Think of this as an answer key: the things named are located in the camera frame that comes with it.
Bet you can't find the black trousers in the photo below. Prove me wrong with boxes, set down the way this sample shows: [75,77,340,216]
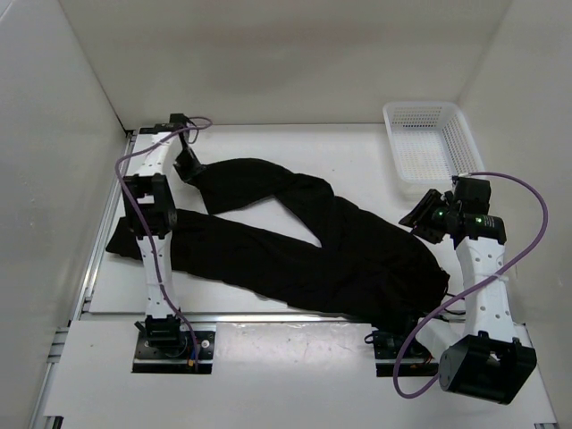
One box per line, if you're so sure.
[105,156,451,334]

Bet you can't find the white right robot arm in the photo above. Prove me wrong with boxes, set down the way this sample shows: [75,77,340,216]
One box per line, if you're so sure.
[400,183,537,405]

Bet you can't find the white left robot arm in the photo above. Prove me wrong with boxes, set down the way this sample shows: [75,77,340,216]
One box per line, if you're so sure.
[114,125,200,366]

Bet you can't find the black label sticker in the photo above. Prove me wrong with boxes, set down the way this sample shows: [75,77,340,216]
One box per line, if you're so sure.
[138,124,172,135]

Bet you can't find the white perforated plastic basket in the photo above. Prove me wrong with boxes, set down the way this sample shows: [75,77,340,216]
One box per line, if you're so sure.
[383,101,484,200]

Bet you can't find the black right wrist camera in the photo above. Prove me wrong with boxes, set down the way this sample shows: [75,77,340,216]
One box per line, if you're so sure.
[452,176,492,215]

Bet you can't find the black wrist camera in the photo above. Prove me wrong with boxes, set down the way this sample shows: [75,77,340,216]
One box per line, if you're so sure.
[168,114,191,130]
[452,176,492,215]

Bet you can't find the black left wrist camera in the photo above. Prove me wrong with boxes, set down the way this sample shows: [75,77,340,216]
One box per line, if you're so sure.
[168,114,191,130]

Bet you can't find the aluminium left side rail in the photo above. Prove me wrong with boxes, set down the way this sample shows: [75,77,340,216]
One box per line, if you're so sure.
[66,129,138,323]

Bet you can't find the aluminium rail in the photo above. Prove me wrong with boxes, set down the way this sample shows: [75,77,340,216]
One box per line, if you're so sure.
[69,310,515,330]
[66,129,138,323]

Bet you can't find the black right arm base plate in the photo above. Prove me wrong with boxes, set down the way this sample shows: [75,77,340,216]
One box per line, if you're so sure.
[364,330,438,377]

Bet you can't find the aluminium front rail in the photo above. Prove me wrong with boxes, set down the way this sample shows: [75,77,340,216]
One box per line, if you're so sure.
[69,310,515,330]

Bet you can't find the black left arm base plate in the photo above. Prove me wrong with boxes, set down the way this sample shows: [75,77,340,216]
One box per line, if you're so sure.
[131,327,216,374]

